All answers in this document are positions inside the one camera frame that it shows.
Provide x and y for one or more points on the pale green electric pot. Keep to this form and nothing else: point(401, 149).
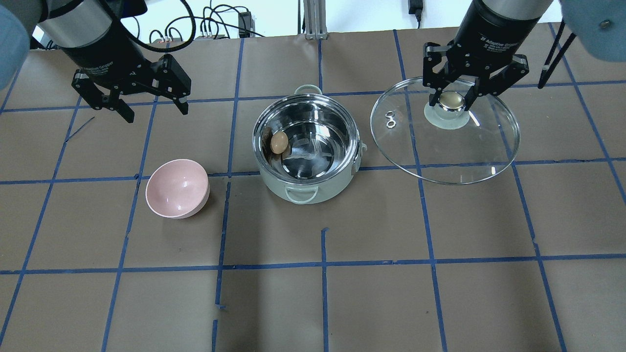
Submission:
point(325, 148)

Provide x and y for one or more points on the brown egg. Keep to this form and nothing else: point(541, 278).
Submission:
point(279, 142)

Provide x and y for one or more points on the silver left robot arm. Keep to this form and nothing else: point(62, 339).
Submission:
point(69, 23)

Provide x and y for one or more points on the glass pot lid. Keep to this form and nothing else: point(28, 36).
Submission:
point(446, 143)

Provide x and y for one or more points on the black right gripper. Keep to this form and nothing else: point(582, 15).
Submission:
point(484, 30)

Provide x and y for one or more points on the pink bowl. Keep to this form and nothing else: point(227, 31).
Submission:
point(178, 189)

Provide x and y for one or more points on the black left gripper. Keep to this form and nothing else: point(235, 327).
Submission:
point(100, 56)

